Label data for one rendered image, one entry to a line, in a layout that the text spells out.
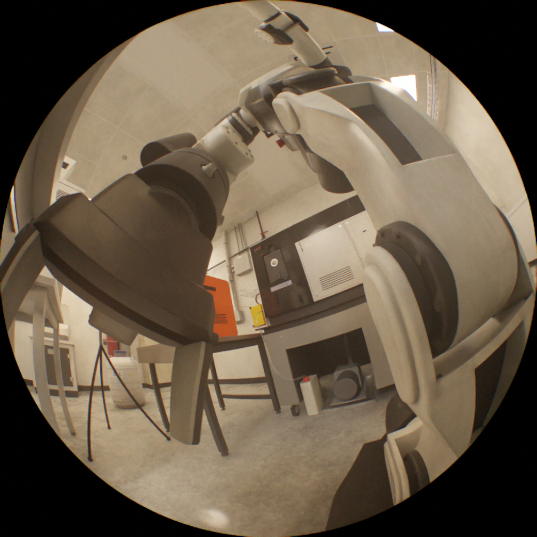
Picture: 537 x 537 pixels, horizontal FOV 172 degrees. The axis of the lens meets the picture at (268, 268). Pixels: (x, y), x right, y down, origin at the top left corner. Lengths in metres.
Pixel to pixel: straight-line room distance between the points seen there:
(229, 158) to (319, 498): 0.89
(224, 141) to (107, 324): 0.20
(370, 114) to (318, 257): 1.11
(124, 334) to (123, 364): 2.28
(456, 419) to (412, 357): 0.08
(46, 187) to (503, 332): 0.59
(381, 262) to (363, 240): 1.13
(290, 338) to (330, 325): 0.28
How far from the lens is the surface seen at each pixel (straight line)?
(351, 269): 1.22
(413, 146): 0.27
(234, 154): 0.21
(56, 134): 0.33
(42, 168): 0.38
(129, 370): 2.45
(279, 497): 0.83
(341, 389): 1.36
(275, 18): 0.69
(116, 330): 0.16
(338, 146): 0.24
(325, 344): 1.84
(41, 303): 0.89
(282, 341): 1.24
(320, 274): 1.25
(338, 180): 0.42
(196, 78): 2.18
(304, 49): 0.72
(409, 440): 0.47
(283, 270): 1.36
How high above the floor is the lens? 0.63
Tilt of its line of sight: 23 degrees up
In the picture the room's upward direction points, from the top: 14 degrees counter-clockwise
